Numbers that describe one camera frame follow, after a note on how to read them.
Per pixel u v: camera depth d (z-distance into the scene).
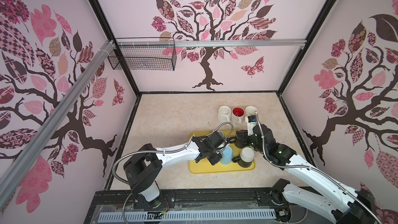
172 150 0.50
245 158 0.78
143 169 0.44
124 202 0.72
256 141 0.60
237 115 1.03
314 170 0.47
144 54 0.95
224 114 1.05
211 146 0.64
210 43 0.93
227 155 0.78
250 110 1.00
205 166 0.83
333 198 0.42
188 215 0.70
